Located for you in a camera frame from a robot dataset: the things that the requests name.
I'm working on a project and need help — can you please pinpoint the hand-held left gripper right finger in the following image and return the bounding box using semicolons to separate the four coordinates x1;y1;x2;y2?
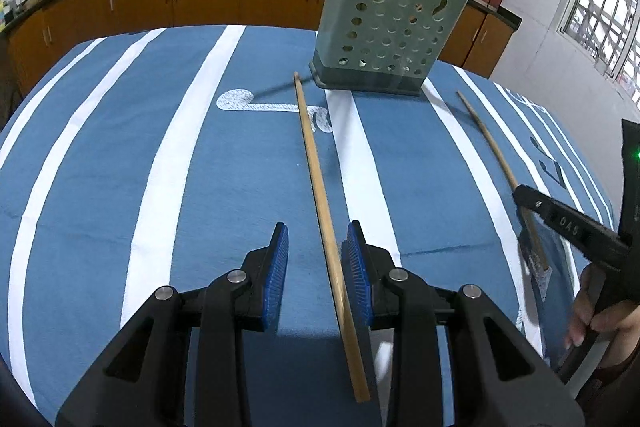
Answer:
341;220;586;427

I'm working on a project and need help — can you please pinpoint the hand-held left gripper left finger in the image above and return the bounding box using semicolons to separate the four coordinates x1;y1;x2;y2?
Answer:
55;222;290;427

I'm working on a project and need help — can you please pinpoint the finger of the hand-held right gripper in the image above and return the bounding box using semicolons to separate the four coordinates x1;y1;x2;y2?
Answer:
512;184;632;270

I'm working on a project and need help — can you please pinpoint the wooden chopstick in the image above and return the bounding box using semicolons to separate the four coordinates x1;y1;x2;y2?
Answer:
456;90;551;273
292;72;372;404

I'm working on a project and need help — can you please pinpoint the green perforated utensil holder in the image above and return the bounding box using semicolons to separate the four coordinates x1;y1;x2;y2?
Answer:
308;0;473;98

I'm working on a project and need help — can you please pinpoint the person's right hand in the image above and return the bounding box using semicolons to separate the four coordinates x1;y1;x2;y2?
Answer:
565;266;640;349

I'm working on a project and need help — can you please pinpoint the barred window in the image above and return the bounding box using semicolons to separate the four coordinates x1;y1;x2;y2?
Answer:
557;0;640;102

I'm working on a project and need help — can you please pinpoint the blue white striped cloth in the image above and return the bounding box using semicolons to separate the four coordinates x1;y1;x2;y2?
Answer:
0;24;618;427

